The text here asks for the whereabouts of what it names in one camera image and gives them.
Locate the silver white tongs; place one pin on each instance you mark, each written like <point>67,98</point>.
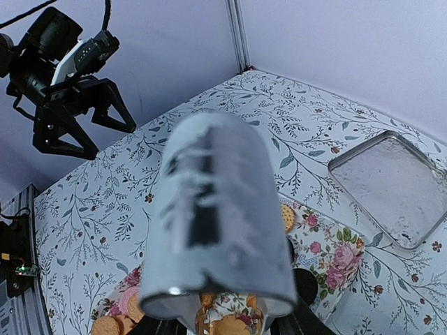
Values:
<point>217,224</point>

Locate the front aluminium rail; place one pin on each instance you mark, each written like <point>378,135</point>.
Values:
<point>23,309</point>

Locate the floral rectangular tray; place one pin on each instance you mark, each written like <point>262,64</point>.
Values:
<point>325,257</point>

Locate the silver tin lid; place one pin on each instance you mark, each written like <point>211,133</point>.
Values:
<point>396,185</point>

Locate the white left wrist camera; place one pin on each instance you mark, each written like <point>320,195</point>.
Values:
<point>86,57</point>

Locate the black sandwich cookie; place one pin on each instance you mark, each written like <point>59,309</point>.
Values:
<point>306,285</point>

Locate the left aluminium frame post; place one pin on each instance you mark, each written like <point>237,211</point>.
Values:
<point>237,29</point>

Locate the pink divided cookie tin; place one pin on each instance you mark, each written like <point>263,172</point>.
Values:
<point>390,314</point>

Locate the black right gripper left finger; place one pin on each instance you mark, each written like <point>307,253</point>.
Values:
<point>151,326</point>

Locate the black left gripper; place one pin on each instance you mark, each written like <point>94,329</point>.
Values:
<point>56,130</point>

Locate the pink sandwich cookie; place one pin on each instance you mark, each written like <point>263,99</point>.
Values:
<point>129,302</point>

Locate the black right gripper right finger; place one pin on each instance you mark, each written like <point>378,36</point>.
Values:
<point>302,321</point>

